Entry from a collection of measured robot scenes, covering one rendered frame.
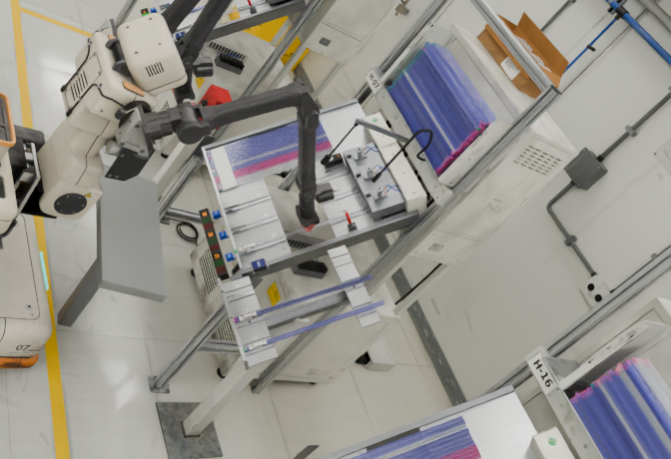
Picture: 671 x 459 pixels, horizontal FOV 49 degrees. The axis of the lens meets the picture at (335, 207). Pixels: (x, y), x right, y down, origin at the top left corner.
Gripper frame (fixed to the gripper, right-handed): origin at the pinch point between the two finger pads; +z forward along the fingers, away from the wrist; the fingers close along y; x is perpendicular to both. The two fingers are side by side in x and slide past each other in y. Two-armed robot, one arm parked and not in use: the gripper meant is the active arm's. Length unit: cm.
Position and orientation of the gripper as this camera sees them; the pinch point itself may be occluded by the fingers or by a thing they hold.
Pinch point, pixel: (308, 228)
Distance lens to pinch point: 279.5
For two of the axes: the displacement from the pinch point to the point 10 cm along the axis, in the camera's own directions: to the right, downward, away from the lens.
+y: -3.3, -7.2, 6.0
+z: 0.1, 6.4, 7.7
